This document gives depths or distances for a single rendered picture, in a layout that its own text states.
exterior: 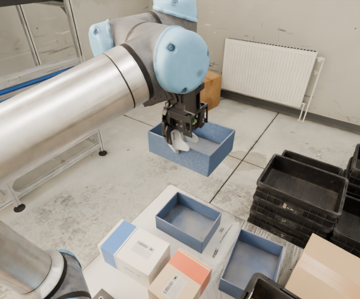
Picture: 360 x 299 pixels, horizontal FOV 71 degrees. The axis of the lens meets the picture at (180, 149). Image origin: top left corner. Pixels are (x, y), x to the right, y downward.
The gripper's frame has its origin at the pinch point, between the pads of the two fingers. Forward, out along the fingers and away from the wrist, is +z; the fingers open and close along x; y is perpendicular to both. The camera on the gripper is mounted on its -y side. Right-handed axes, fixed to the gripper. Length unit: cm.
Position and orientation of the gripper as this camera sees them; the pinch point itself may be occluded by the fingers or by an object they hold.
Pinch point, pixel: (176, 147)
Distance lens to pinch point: 67.2
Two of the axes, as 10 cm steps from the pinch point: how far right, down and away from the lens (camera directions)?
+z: 0.5, 7.5, 6.6
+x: 5.8, -5.6, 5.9
